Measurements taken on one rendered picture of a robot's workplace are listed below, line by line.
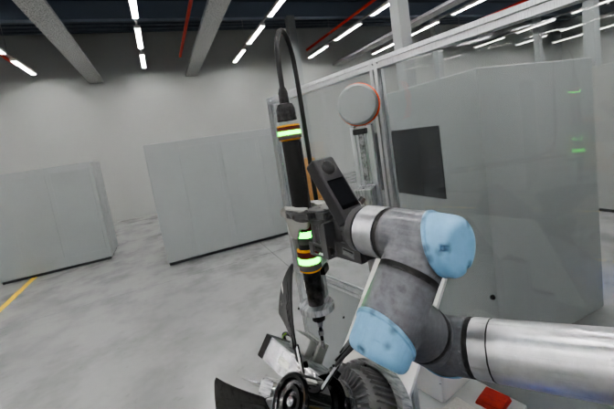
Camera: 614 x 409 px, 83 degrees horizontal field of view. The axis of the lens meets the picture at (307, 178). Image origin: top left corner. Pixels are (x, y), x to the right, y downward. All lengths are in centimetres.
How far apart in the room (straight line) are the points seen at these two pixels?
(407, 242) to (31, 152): 1303
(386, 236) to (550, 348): 21
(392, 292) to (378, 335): 5
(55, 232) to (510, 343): 782
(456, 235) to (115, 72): 1291
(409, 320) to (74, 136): 1280
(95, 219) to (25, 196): 118
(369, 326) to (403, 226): 12
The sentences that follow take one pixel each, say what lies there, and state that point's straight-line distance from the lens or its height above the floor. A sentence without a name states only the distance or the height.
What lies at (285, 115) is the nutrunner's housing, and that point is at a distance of 63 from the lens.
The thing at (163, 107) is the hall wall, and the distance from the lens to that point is 1290.
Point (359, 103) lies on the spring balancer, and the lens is 131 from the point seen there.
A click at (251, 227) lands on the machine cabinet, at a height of 30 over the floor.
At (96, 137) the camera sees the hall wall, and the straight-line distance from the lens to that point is 1293.
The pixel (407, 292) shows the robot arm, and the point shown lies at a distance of 42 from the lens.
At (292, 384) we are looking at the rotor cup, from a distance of 91.
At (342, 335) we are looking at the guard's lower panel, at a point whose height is 68.
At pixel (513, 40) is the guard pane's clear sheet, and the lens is 117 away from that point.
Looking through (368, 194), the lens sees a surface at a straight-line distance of 122.
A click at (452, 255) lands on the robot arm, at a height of 164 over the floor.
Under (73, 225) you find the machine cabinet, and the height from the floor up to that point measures 82.
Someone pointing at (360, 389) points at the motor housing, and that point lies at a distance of 97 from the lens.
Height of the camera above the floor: 179
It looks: 7 degrees down
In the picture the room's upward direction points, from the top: 9 degrees counter-clockwise
